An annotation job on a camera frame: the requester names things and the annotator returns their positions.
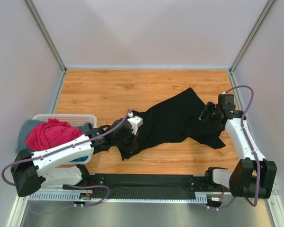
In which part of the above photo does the black t-shirt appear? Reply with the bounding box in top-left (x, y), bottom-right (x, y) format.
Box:
top-left (94, 88), bottom-right (225, 159)

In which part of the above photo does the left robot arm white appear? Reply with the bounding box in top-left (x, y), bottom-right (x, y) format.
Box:
top-left (10, 116), bottom-right (143, 197)

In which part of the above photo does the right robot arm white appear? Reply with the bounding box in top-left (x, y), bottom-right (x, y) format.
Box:
top-left (199, 102), bottom-right (277, 199)

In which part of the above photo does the blue t-shirt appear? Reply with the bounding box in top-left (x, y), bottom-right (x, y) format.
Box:
top-left (71, 156), bottom-right (88, 162)

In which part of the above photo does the black base mat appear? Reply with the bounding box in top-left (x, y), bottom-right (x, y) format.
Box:
top-left (89, 173), bottom-right (233, 200)

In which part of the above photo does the white plastic laundry basket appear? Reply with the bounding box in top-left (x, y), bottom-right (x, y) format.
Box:
top-left (33, 114), bottom-right (97, 134)

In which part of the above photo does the pink t-shirt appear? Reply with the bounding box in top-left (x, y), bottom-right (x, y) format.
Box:
top-left (25, 119), bottom-right (83, 151)

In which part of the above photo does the grey t-shirt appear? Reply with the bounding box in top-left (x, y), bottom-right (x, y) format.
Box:
top-left (16, 119), bottom-right (42, 153)

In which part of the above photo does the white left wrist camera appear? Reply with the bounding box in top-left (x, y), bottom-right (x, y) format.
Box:
top-left (127, 112), bottom-right (143, 135)

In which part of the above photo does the slotted cable duct rail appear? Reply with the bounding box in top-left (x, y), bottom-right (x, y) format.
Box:
top-left (28, 192), bottom-right (209, 203)

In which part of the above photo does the aluminium frame post right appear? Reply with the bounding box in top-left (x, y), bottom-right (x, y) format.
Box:
top-left (229, 0), bottom-right (276, 75)

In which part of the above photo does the aluminium frame post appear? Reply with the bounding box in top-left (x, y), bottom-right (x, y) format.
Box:
top-left (229, 0), bottom-right (276, 75)
top-left (23, 0), bottom-right (67, 73)

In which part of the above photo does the aluminium frame post left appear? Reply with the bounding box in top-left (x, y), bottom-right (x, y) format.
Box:
top-left (23, 0), bottom-right (67, 73)

